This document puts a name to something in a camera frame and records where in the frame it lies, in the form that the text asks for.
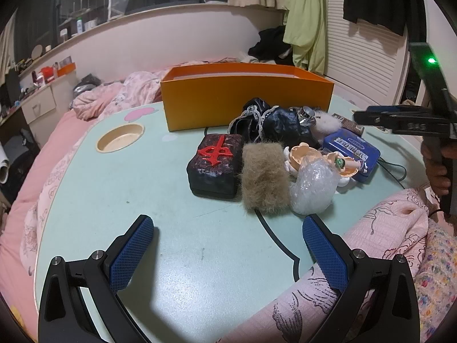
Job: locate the pink embroidered cloth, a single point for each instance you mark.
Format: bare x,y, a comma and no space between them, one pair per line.
385,228

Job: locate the brown furry pouch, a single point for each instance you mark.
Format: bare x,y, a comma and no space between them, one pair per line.
264,178

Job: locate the pink floral blanket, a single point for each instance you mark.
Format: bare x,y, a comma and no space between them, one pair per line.
117,93

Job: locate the colourful knitted blanket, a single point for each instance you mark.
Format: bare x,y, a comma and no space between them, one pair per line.
437,275

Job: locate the white desk drawer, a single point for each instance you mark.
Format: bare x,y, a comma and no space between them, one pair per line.
39,105

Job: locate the round cream plate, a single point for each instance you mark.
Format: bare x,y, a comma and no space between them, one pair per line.
36,51

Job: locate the silver metal bell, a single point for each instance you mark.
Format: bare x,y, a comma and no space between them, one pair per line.
306,114

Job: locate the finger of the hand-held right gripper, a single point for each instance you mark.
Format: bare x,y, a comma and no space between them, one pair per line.
375,118
400,109

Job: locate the narrow cream curtain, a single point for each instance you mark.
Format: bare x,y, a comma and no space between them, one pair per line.
8,50

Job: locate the peach doll figurine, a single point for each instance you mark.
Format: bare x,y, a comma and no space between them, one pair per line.
307,155

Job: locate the person's right hand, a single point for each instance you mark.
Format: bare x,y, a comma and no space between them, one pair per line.
433,171

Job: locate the white bottle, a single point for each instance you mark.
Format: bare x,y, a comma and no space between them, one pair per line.
80,25

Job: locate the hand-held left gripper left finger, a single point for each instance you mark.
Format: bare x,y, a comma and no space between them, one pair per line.
132,253

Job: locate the green hanging cloth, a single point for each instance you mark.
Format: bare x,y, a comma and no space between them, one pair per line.
303,25

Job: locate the black box with red symbol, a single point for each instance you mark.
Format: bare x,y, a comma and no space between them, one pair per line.
214,175

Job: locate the black lace-trimmed cloth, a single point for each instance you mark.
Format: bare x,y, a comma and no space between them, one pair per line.
282,125

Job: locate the pink bed sheet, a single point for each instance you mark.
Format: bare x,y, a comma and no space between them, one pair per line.
35,185

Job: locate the white rolled paper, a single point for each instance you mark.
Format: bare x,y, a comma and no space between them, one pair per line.
3,164

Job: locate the white louvred door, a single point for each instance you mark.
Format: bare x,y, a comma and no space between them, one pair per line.
360,64

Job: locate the red container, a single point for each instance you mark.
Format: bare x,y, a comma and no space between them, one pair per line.
45,73

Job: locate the black clothes pile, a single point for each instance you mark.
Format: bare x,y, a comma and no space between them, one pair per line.
267,43

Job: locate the white fluffy scrunchie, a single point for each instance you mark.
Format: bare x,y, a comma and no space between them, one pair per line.
328,125

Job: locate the bubble wrap bundle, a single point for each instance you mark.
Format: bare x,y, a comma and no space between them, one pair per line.
310,189

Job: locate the small brown box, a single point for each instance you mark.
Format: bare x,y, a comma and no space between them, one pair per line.
351,125

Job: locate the blue tin box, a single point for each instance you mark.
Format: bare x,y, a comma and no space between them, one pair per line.
353,146

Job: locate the small orange box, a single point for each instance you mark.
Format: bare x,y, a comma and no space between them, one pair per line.
66,69

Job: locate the grey black bag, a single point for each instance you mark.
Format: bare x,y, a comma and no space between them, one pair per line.
87,84

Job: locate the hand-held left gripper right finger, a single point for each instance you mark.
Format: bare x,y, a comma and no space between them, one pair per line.
326,257

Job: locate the orange cardboard box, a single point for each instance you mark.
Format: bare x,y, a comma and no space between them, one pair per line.
232,103

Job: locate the black hanging garment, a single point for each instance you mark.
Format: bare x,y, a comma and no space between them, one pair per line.
375,0

